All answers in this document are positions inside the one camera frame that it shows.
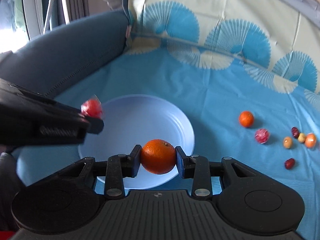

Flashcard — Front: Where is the red candy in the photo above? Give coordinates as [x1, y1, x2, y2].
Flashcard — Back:
[80, 95, 103, 119]
[254, 128, 270, 144]

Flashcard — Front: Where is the bare orange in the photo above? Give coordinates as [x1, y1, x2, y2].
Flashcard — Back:
[140, 139, 176, 174]

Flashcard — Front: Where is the small orange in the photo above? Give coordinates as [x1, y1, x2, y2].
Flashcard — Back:
[239, 111, 254, 128]

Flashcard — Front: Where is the dark red jujube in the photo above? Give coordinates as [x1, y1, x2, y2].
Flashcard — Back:
[284, 158, 296, 170]
[291, 127, 300, 139]

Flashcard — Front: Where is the orange fruit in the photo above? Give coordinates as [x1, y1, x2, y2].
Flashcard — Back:
[304, 133, 317, 148]

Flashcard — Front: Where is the light blue round plate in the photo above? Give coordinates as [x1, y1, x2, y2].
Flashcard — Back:
[77, 94, 195, 190]

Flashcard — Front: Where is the blue sofa armrest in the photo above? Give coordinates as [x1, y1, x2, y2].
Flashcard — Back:
[1, 10, 129, 98]

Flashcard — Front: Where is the blue fan-pattern cloth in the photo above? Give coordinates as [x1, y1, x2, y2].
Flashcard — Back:
[16, 0, 320, 240]

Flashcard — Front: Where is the window frame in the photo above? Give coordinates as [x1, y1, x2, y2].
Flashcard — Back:
[21, 0, 73, 41]

